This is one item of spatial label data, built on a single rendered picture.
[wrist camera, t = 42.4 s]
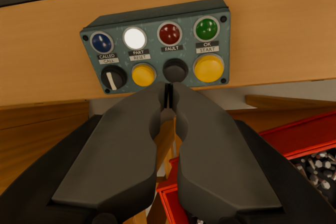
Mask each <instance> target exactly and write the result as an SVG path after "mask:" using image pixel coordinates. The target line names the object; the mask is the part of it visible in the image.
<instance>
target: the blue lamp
mask: <svg viewBox="0 0 336 224"><path fill-rule="evenodd" d="M92 45H93V47H94V48H95V49H96V50H97V51H99V52H101V53H106V52H108V51H109V50H110V49H111V47H112V43H111V41H110V39H109V38H108V37H107V36H106V35H104V34H101V33H98V34H95V35H94V36H93V38H92Z"/></svg>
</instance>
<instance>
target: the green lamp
mask: <svg viewBox="0 0 336 224"><path fill-rule="evenodd" d="M195 31H196V35H197V36H198V37H199V38H200V39H202V40H210V39H212V38H213V37H214V36H215V35H216V33H217V31H218V26H217V24H216V22H215V21H214V20H212V19H210V18H206V19H203V20H201V21H200V22H199V23H198V24H197V26H196V29H195Z"/></svg>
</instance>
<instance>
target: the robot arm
mask: <svg viewBox="0 0 336 224"><path fill-rule="evenodd" d="M168 97H169V108H170V109H172V110H173V111H174V112H175V114H176V123H175V133H176V134H177V135H178V137H179V138H180V139H181V141H182V144H181V145H180V147H179V155H178V166H177V192H178V201H179V203H180V205H181V206H182V207H183V208H184V209H185V210H187V211H188V212H190V213H191V214H193V215H194V216H196V217H197V218H199V219H200V220H202V221H203V222H205V223H206V224H336V210H335V209H334V208H333V206H332V205H331V204H330V203H329V201H328V200H327V199H326V198H325V197H324V195H323V194H322V193H321V192H320V191H319V190H318V189H317V188H316V186H315V185H314V184H313V183H312V182H311V181H310V180H309V179H308V178H307V177H306V176H305V175H304V174H303V173H302V172H301V171H300V170H299V169H298V168H297V167H296V166H295V165H293V164H292V163H291V162H290V161H289V160H288V159H287V158H285V157H284V156H283V155H282V154H281V153H280V152H279V151H278V150H276V149H275V148H274V147H273V146H272V145H271V144H270V143H268V142H267V141H266V140H265V139H264V138H263V137H262V136H260V135H259V134H258V133H257V132H256V131H255V130H254V129H253V128H251V127H250V126H249V125H248V124H247V123H246V122H245V121H243V120H242V119H234V118H233V117H232V116H231V115H230V114H229V113H227V112H226V111H225V110H224V109H223V108H222V107H220V106H219V105H218V104H216V103H215V102H213V101H212V100H210V99H209V98H207V97H205V96H203V95H202V94H200V93H198V92H196V91H195V90H193V89H191V88H189V87H187V86H186V85H184V84H182V83H180V82H173V83H165V82H163V81H158V82H156V83H154V84H152V85H150V86H148V87H146V88H144V89H142V90H139V91H137V92H135V93H133V94H131V95H129V96H127V97H126V98H124V99H122V100H120V101H119V102H117V103H116V104H115V105H113V106H112V107H111V108H109V109H108V110H107V111H106V112H104V113H103V114H102V115H100V114H94V115H93V116H92V117H90V118H89V119H88V120H87V121H85V122H84V123H83V124H81V125H80V126H79V127H78V128H76V129H75V130H74V131H72V132H71V133H70V134H69V135H67V136H66V137H65V138H64V139H62V140H61V141H60V142H58V143H57V144H56V145H55V146H53V147H52V148H51V149H50V150H48V151H47V152H46V153H44V154H43V155H42V156H41V157H39V158H38V159H37V160H36V161H35V162H33V163H32V164H31V165H30V166H29V167H28V168H27V169H26V170H25V171H23V172H22V173H21V174H20V175H19V176H18V177H17V178H16V179H15V180H14V181H13V182H12V183H11V184H10V185H9V187H8V188H7V189H6V190H5V191H4V192H3V193H2V194H1V195H0V224H123V222H125V221H126V220H128V219H130V218H131V217H133V216H135V215H137V214H138V213H140V212H142V211H144V210H145V209H147V208H148V207H150V206H151V205H152V203H153V202H154V199H155V191H156V182H157V145H156V144H155V142H154V141H153V140H154V138H155V137H156V136H157V135H158V134H159V133H160V122H161V112H162V111H163V110H164V108H166V109H167V103H168Z"/></svg>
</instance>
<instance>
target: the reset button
mask: <svg viewBox="0 0 336 224"><path fill-rule="evenodd" d="M154 78H155V73H154V71H153V70H152V69H151V68H150V67H149V66H147V65H138V66H137V67H135V68H134V70H133V72H132V79H133V80H134V82H135V83H136V84H137V85H139V86H143V87H145V86H149V85H150V84H152V82H153V81H154Z"/></svg>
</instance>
